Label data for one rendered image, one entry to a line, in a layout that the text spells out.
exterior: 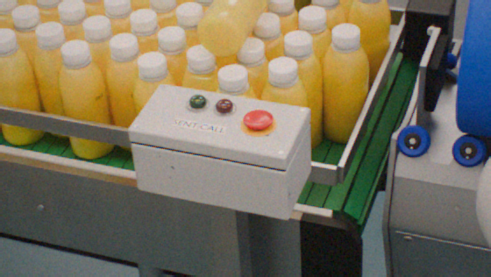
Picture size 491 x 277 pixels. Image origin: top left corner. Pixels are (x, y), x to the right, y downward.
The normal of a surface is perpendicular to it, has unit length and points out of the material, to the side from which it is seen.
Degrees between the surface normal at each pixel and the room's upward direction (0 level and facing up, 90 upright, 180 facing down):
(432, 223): 70
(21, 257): 0
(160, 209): 90
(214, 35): 89
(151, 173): 90
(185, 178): 90
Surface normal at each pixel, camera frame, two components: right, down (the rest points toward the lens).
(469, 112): -0.31, 0.80
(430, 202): -0.34, 0.31
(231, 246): -0.34, 0.61
